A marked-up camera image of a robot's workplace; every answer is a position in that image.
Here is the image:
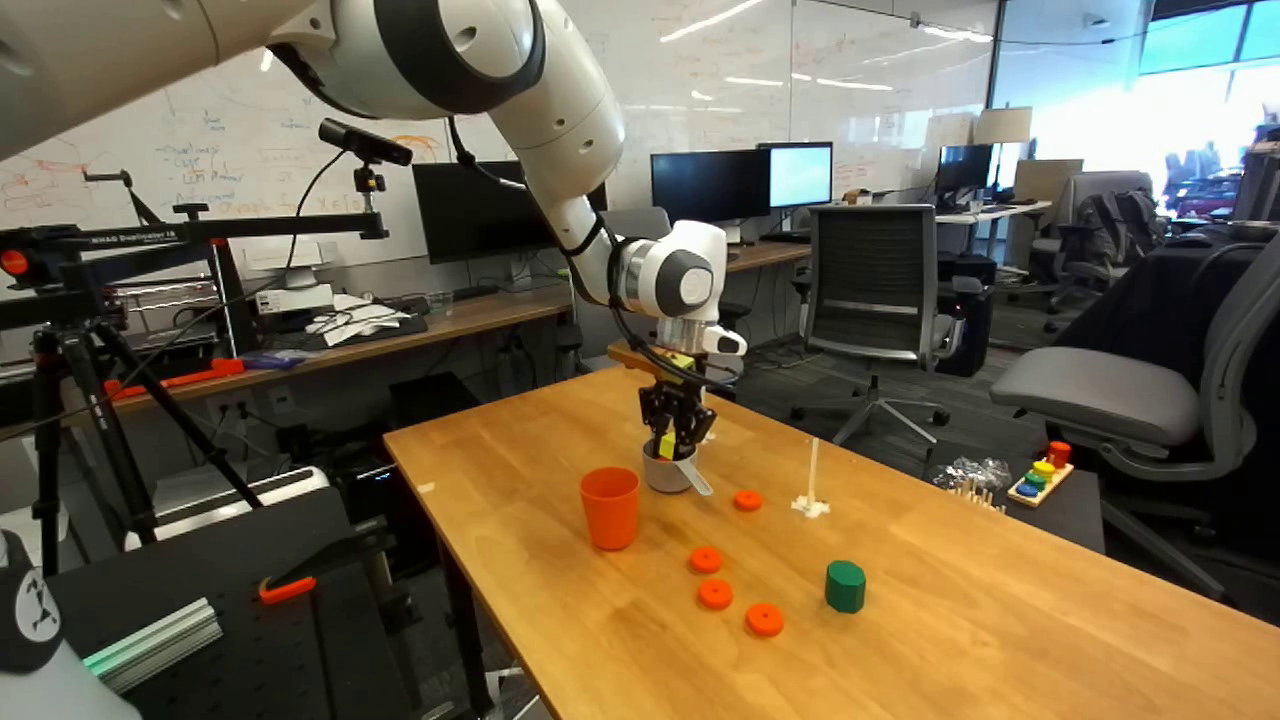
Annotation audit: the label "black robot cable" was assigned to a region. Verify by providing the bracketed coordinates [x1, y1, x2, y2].
[441, 115, 654, 350]

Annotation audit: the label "black bag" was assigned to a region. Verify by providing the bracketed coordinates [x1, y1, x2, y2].
[933, 251, 995, 380]

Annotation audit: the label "black clamp orange handle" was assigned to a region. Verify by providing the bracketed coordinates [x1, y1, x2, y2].
[258, 517, 420, 636]

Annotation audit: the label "black mesh office chair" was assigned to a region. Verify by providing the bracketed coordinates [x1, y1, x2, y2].
[799, 201, 956, 451]

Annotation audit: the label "clear plastic bag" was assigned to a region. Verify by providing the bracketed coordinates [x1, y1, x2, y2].
[933, 451, 1015, 512]

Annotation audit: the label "grey padded office chair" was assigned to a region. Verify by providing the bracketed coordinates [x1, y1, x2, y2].
[988, 235, 1280, 607]

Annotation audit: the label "white lamp shade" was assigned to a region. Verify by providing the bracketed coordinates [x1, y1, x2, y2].
[965, 103, 1042, 148]

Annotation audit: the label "black side table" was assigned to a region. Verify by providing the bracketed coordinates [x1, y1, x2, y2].
[933, 463, 1114, 555]

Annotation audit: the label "orange plastic cup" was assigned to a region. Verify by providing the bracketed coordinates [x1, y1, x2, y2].
[578, 463, 643, 555]

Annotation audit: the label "white crumpled papers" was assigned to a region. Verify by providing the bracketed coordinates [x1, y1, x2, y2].
[302, 294, 418, 350]

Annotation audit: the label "silver metal rail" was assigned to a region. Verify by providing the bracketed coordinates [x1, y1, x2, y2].
[124, 463, 334, 552]

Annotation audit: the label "black tripod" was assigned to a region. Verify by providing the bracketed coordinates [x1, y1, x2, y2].
[0, 284, 274, 578]

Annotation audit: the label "black boom rail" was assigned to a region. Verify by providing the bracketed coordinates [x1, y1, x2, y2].
[0, 201, 393, 292]

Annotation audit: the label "grey measuring cup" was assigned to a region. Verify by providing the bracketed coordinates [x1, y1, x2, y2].
[640, 443, 721, 499]

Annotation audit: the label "small dark monitor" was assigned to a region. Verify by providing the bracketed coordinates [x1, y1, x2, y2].
[933, 141, 999, 206]

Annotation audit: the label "long wooden desk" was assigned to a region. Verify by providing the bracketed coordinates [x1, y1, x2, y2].
[95, 235, 817, 412]

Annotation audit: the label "wide black monitor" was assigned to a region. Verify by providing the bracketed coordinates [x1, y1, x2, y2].
[411, 157, 553, 268]

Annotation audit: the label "black computer monitor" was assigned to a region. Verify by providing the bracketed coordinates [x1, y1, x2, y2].
[650, 148, 771, 233]

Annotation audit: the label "silver aluminium bar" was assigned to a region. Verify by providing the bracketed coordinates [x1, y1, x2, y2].
[75, 590, 228, 696]

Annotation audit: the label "black stereo camera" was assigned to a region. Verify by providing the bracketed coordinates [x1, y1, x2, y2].
[313, 113, 418, 172]

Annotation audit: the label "light grey office chair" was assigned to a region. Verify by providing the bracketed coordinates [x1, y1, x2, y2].
[571, 201, 754, 401]

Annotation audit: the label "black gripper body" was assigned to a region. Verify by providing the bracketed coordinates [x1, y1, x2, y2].
[640, 377, 718, 424]

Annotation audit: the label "white box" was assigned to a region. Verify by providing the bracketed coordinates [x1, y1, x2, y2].
[253, 276, 340, 319]

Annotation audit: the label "black cart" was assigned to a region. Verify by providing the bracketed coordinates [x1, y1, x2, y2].
[50, 499, 426, 720]

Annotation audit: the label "black cap with logo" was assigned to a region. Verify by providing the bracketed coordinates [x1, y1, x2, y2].
[0, 529, 70, 674]

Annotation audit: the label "red tool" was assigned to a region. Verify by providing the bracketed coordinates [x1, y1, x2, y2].
[102, 355, 253, 409]

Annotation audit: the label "lit white monitor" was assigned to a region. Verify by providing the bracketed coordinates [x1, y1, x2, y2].
[766, 141, 842, 215]

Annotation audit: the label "colourful stacking toy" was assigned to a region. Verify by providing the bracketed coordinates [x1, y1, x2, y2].
[1003, 435, 1079, 512]

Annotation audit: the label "green wooden block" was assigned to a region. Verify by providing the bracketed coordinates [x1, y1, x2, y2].
[822, 555, 874, 614]

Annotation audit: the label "white peg stand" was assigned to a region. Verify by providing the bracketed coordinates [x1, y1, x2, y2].
[789, 435, 834, 520]

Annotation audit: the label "white desk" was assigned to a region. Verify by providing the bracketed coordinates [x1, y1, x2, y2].
[933, 194, 1058, 233]

